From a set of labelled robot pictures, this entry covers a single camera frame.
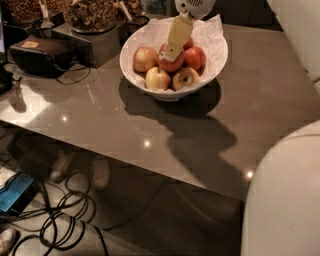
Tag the black box device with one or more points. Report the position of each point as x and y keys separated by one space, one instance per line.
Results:
x=42 y=57

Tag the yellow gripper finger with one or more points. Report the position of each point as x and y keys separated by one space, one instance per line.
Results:
x=180 y=31

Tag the red apple at back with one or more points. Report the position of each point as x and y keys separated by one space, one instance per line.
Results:
x=188 y=44

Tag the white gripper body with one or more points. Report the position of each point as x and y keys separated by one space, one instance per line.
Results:
x=196 y=7

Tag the yellow-red apple at left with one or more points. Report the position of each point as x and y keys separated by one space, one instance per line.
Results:
x=144 y=59

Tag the yellow apple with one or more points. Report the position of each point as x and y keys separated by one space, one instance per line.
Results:
x=157 y=78
x=185 y=77

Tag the yellow apple front right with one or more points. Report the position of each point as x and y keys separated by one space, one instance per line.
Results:
x=185 y=77

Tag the red apple at right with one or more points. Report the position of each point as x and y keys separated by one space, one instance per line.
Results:
x=195 y=58

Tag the grey metal stand block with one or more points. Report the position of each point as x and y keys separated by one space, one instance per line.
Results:
x=91 y=49

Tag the yellow apple front left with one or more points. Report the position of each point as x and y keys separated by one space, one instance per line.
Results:
x=157 y=78

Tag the white paper bowl liner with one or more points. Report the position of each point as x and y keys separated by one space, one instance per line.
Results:
x=210 y=35

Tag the white ceramic bowl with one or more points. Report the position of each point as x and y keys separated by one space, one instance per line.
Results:
x=173 y=95

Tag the shoe at bottom corner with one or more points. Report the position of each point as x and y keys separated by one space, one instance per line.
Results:
x=7 y=239

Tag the white shoe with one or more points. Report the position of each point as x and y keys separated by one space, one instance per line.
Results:
x=100 y=173
x=61 y=166

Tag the white shoe left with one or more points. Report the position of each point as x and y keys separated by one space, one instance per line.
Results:
x=61 y=166

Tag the blue box on floor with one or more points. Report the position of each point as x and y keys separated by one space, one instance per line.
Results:
x=16 y=194

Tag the glass jar of granola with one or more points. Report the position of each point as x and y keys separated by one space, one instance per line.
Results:
x=90 y=16

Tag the small black cup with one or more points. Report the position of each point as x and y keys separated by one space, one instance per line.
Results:
x=136 y=23

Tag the glass jar of nuts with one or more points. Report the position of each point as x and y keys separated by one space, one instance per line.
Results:
x=26 y=11

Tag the metal scoop in jar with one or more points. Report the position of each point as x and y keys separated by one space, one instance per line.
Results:
x=46 y=22

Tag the white shoe right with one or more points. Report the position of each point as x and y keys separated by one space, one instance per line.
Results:
x=100 y=173

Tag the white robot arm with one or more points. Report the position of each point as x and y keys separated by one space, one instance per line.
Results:
x=264 y=146

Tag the large red apple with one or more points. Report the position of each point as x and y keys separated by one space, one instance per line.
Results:
x=169 y=66

